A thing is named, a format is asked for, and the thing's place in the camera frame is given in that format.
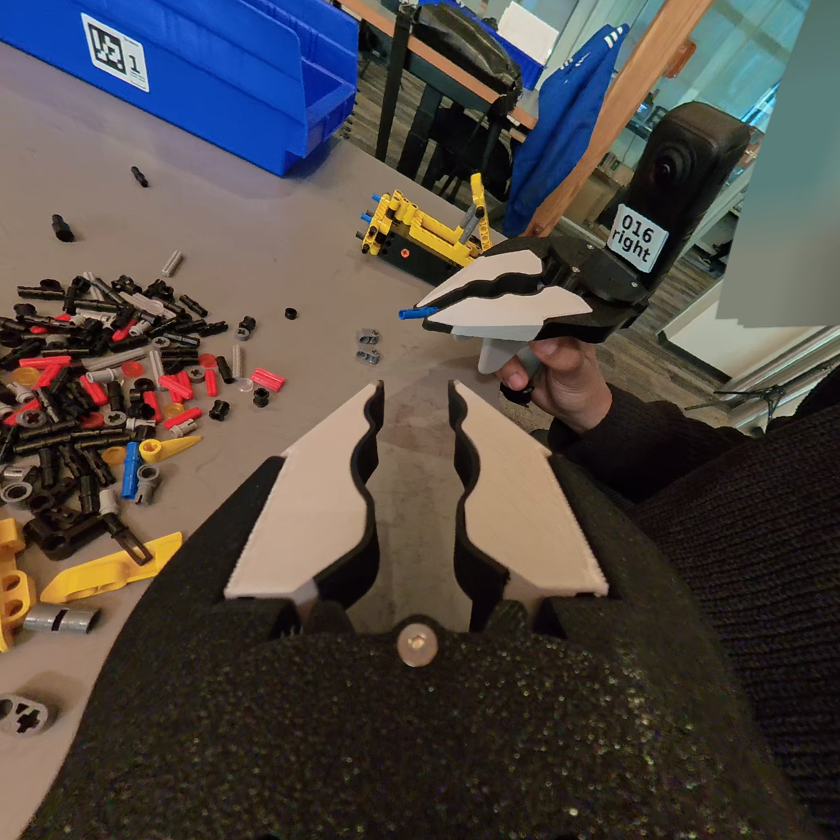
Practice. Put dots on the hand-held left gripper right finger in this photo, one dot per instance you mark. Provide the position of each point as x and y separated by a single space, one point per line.
531 518

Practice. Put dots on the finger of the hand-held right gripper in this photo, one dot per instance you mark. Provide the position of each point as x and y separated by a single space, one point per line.
492 272
518 315

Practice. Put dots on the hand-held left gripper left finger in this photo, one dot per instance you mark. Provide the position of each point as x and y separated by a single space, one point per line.
308 512

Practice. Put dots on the blue connector pin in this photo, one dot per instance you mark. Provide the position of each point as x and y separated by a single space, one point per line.
408 313

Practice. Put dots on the person's right hand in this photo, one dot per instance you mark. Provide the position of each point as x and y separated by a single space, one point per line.
571 380

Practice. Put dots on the yellow black brick assembly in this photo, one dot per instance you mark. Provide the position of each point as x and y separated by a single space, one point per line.
426 236

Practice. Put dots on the blue jacket with white stripes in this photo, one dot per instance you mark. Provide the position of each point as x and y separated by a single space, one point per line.
564 131

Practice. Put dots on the wooden table with black legs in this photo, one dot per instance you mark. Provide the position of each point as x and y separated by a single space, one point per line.
420 98

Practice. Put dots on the black bag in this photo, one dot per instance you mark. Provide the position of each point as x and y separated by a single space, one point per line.
466 46

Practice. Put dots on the person's dark clothed body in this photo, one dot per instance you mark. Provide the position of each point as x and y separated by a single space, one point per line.
754 623

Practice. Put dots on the pile of black red pins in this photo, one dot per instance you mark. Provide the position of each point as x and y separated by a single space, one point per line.
98 367

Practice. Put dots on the grey axle rod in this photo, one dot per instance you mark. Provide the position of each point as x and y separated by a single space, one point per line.
172 262

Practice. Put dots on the blue plastic storage bin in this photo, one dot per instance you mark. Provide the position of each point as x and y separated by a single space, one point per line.
229 85

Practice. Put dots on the black connector pin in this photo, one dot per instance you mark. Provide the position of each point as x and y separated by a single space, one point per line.
62 228
139 176

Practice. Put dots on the wooden post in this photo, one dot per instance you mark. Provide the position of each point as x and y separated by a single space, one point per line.
623 111

